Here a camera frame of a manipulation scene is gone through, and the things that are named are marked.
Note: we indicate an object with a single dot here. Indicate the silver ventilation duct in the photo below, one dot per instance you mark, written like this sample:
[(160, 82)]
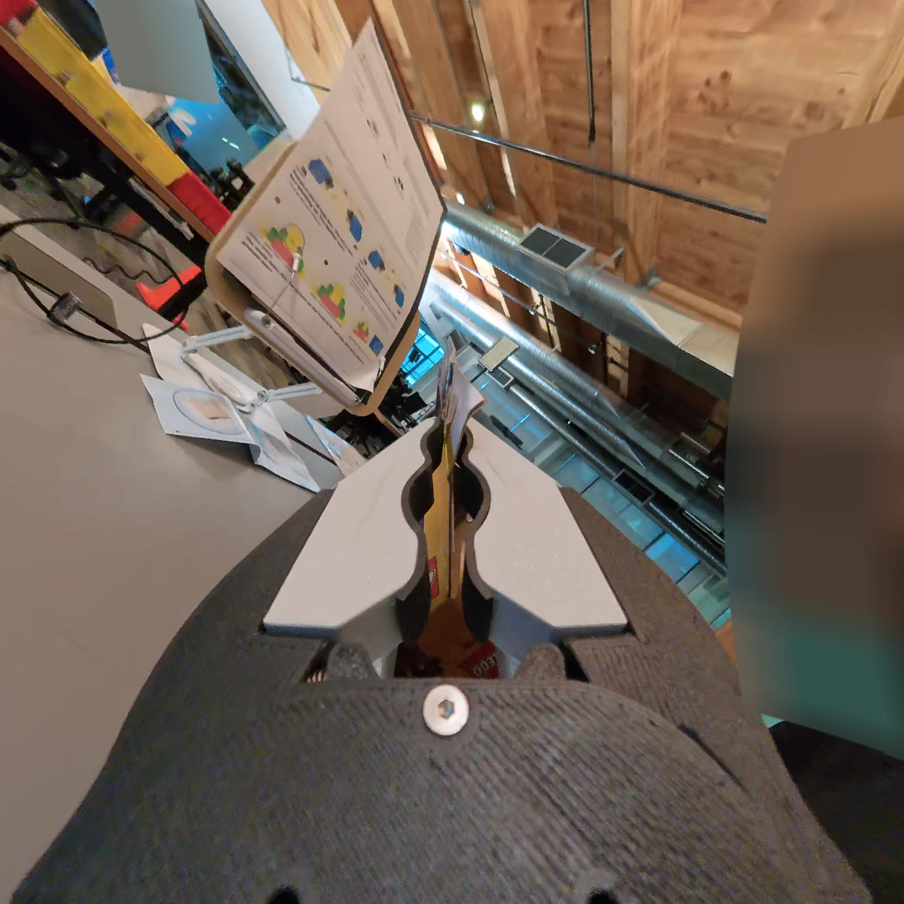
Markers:
[(614, 296), (565, 395)]

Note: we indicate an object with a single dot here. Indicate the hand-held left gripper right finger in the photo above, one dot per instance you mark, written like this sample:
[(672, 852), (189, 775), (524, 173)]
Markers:
[(544, 558)]

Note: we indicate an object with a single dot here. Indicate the yellow cardboard toy box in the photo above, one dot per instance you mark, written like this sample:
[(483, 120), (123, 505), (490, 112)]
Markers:
[(439, 537)]

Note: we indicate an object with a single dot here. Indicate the yellow red desk panel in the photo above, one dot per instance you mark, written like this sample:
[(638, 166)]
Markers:
[(120, 120)]

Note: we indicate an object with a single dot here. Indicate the printed instruction sheet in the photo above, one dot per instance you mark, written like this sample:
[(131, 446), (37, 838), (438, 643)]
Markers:
[(332, 212)]

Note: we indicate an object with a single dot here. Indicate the open light blue booklet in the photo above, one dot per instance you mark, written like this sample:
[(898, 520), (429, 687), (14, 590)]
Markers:
[(205, 413)]

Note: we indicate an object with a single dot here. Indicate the red chair base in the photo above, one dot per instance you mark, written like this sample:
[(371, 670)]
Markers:
[(169, 289)]

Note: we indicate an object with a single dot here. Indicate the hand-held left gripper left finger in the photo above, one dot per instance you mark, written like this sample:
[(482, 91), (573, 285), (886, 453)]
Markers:
[(339, 558)]

